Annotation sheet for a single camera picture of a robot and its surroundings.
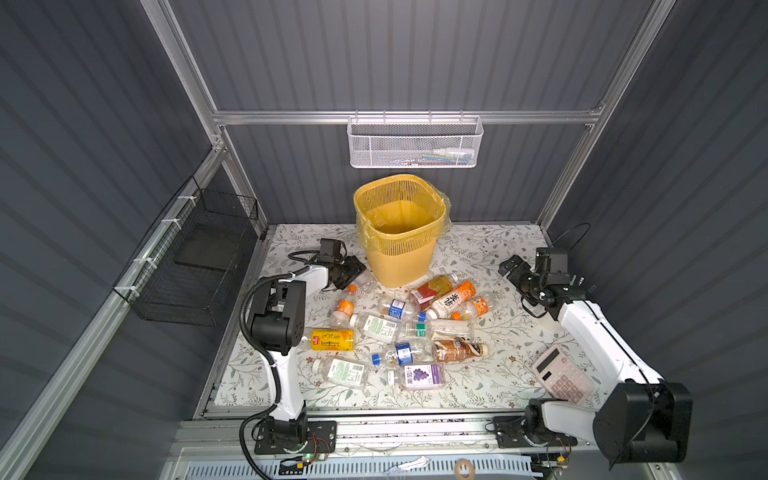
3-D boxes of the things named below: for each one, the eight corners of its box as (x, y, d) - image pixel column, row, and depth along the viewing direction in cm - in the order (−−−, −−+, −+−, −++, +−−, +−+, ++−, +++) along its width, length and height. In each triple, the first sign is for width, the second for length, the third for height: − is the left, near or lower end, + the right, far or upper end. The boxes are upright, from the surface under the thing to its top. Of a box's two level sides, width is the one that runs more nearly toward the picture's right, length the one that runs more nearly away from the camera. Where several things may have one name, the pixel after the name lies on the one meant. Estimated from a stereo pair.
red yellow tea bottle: (420, 312, 97) (421, 304, 93) (408, 300, 100) (409, 291, 96) (456, 286, 103) (459, 277, 99) (444, 276, 106) (447, 266, 102)
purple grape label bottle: (387, 390, 83) (387, 386, 79) (387, 369, 86) (387, 364, 83) (443, 390, 83) (445, 385, 79) (441, 369, 86) (443, 364, 83)
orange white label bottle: (432, 326, 95) (434, 318, 91) (423, 315, 97) (425, 307, 93) (474, 298, 102) (478, 289, 97) (465, 288, 104) (468, 280, 100)
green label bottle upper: (349, 330, 94) (347, 324, 91) (357, 311, 98) (356, 305, 95) (394, 345, 91) (395, 339, 87) (401, 325, 95) (402, 319, 92)
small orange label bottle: (454, 324, 95) (457, 315, 91) (448, 310, 99) (451, 300, 94) (485, 317, 97) (490, 308, 92) (479, 303, 100) (483, 294, 96)
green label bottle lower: (311, 378, 85) (308, 373, 81) (318, 358, 88) (315, 352, 85) (365, 390, 83) (364, 386, 79) (370, 369, 86) (369, 364, 83)
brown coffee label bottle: (436, 365, 86) (438, 359, 82) (431, 348, 90) (433, 341, 85) (486, 356, 88) (490, 349, 84) (479, 340, 91) (483, 332, 87)
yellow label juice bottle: (305, 353, 89) (300, 345, 84) (308, 335, 93) (304, 326, 88) (354, 353, 89) (351, 345, 84) (355, 335, 93) (353, 326, 88)
